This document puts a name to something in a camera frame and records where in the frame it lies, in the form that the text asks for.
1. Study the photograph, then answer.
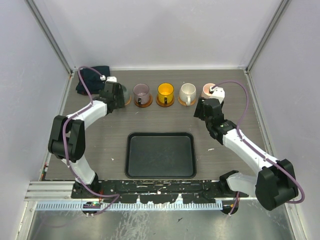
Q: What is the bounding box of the purple mug black handle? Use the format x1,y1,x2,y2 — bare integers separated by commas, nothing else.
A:
133,83,150,105

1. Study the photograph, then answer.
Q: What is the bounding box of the grey stoneware mug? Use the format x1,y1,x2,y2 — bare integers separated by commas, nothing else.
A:
121,84,131,104

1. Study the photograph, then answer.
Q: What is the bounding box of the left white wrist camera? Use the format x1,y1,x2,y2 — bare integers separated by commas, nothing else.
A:
99,75,118,85

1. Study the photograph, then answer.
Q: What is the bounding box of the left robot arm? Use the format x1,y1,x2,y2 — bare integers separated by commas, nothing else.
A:
48,81,125,198

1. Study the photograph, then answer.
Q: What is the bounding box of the white speckled mug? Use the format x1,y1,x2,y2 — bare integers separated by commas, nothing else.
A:
178,83,197,105

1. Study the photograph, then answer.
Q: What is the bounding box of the dark blue folded cloth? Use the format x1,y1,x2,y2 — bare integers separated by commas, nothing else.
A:
79,65,111,95

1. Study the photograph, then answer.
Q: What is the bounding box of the yellow mug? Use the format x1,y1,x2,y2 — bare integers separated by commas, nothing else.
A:
157,82,174,105

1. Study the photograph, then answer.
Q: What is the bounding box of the woven rattan coaster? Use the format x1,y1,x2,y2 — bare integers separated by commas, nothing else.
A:
178,96,197,107

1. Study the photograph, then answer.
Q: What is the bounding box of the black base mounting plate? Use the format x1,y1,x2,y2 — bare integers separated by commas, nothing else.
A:
71,179,250,205

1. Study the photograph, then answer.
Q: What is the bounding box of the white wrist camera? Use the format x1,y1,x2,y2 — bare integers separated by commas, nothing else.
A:
99,75,118,85
209,85,225,104

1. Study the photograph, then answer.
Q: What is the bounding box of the perforated cable duct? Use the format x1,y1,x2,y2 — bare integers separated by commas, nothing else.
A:
35,199,223,211

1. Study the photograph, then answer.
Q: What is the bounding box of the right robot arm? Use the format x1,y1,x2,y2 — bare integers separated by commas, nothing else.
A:
194,97,299,211

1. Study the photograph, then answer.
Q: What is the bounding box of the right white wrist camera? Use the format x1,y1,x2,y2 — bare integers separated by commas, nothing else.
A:
209,85,225,104

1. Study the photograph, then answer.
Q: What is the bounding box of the black plastic tray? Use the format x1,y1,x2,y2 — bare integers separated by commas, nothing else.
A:
124,132,197,179

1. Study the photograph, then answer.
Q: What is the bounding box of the dark wooden coaster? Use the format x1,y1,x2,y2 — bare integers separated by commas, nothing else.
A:
156,96,175,108
134,94,153,108

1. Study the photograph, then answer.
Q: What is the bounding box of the aluminium frame rail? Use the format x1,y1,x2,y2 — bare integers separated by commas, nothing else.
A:
24,179,297,201

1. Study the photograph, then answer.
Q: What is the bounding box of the pink ceramic mug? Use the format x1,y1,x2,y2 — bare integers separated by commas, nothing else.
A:
201,83,215,99

